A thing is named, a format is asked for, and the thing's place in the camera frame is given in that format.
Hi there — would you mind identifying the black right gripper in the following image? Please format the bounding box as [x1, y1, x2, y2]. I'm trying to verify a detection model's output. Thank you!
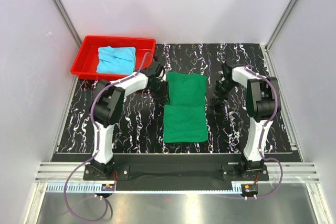
[210, 80, 238, 107]

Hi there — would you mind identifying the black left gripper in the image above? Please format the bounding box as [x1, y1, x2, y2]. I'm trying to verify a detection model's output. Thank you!
[148, 79, 170, 105]

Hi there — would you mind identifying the green t-shirt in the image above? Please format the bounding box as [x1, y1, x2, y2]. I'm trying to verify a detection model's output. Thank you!
[163, 72, 208, 143]

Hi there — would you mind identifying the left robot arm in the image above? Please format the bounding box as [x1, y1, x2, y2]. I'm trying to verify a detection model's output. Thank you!
[86, 61, 169, 180]

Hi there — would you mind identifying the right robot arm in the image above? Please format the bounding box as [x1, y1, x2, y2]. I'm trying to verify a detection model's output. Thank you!
[209, 63, 281, 180]

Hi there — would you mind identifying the blue folded t-shirt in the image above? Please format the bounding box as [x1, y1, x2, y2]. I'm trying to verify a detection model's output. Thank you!
[97, 46, 136, 75]

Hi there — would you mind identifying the red plastic bin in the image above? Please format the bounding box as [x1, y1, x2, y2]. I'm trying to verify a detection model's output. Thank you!
[70, 35, 156, 81]

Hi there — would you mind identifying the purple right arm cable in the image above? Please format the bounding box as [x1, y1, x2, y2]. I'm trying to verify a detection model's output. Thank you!
[209, 65, 283, 199]

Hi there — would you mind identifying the aluminium front rail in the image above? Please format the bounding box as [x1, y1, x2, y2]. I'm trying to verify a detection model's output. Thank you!
[35, 162, 319, 194]

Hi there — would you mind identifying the aluminium frame post right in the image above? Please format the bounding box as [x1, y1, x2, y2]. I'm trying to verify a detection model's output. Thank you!
[265, 0, 299, 51]

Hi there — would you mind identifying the aluminium frame post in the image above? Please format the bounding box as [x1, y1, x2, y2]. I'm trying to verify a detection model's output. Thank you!
[52, 0, 82, 48]
[265, 0, 299, 51]

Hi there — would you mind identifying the aluminium frame post left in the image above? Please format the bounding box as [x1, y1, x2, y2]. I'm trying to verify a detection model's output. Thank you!
[52, 0, 82, 48]

